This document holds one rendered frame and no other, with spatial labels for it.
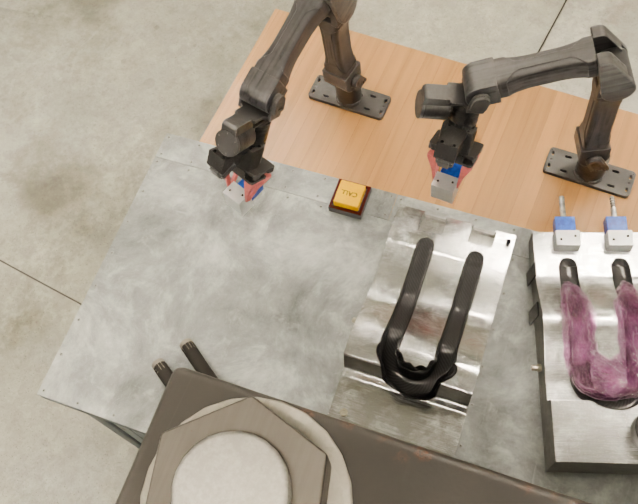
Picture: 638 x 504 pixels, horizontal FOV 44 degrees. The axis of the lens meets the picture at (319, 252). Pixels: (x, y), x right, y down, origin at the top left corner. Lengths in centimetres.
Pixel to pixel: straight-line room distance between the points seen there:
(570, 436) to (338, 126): 91
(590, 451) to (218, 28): 227
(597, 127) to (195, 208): 91
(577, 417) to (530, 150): 67
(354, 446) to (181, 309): 139
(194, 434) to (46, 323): 243
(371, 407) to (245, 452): 124
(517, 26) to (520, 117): 125
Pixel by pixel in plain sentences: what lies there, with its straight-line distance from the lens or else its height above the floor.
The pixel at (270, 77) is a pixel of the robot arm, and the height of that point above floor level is 120.
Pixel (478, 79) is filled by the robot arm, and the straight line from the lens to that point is 156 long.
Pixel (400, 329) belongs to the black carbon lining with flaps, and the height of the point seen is 92.
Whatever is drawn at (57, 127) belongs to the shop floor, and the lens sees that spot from 320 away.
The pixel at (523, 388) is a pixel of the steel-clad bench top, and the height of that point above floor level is 80.
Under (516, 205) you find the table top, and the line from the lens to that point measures 189.
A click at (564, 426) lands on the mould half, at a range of 160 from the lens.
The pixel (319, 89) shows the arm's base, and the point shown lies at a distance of 204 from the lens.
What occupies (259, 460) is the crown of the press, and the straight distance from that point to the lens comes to 40.
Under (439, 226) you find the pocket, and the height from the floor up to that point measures 86.
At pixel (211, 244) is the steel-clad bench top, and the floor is 80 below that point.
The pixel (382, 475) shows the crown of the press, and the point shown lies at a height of 201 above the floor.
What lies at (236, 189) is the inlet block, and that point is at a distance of 174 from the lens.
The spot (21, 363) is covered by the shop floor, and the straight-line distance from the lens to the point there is 282.
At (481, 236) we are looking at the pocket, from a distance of 177.
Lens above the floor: 244
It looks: 65 degrees down
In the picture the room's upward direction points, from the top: 11 degrees counter-clockwise
